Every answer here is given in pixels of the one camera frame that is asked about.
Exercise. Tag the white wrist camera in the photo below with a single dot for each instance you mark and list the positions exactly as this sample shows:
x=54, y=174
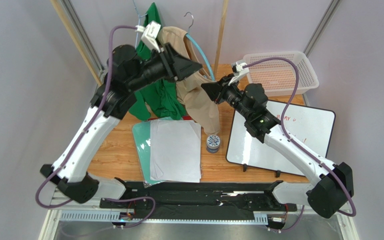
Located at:
x=149, y=35
x=240, y=70

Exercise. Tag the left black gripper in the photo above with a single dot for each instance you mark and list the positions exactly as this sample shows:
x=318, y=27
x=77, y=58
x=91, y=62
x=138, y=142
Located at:
x=170, y=61

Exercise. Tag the small round tin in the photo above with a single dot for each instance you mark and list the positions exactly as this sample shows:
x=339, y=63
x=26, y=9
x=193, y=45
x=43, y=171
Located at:
x=213, y=143

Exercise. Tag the beige t shirt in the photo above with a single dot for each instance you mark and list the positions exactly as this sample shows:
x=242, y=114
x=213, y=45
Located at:
x=189, y=92

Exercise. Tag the wooden clothes rack frame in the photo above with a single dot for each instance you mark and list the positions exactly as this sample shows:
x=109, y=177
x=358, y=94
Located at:
x=67, y=14

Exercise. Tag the aluminium frame rail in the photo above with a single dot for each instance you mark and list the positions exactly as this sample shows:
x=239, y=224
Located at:
x=330, y=186

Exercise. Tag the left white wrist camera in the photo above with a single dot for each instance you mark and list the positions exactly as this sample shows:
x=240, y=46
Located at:
x=149, y=35

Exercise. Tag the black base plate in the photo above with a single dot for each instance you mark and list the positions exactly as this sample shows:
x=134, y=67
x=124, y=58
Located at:
x=220, y=201

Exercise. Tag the white plastic basket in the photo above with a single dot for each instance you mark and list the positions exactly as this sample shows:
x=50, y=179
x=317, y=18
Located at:
x=278, y=77

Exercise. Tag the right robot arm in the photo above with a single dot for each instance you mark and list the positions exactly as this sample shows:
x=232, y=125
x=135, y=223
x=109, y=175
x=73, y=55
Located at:
x=330, y=189

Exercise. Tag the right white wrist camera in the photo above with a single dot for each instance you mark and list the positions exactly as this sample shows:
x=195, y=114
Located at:
x=240, y=70

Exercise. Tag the white paper stack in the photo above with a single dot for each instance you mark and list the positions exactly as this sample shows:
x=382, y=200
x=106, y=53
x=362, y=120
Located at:
x=175, y=151

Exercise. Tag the blue wire hanger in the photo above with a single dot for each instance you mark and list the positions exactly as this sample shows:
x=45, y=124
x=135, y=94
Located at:
x=139, y=20

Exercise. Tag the white whiteboard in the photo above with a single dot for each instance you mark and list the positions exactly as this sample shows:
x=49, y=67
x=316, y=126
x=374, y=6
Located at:
x=312, y=126

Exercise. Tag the light blue hanger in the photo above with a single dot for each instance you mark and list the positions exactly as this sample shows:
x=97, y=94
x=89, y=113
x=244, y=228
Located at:
x=201, y=52

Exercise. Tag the teal plastic folder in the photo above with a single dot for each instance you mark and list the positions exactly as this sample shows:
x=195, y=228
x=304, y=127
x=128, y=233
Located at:
x=142, y=139

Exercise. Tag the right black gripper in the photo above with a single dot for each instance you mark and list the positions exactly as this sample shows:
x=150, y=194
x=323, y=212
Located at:
x=224, y=91

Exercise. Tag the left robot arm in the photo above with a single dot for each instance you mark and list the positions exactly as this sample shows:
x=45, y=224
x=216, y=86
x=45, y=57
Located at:
x=127, y=74

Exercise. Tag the green t shirt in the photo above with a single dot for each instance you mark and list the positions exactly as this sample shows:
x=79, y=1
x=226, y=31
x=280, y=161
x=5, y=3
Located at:
x=159, y=97

